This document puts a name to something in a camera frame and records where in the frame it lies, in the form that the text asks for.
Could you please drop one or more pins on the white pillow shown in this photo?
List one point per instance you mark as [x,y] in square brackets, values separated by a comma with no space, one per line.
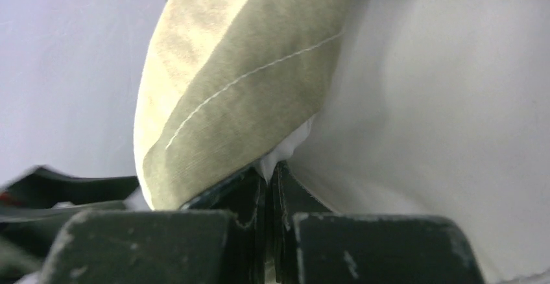
[439,107]

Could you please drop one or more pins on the blue grey pillowcase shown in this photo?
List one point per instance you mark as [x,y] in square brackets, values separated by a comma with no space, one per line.
[224,83]

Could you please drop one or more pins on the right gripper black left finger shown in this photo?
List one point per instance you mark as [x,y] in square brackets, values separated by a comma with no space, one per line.
[217,237]

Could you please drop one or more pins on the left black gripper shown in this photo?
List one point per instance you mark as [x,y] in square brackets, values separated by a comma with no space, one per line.
[36,206]

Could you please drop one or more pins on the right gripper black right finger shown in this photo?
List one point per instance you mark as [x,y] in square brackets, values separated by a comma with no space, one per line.
[314,245]

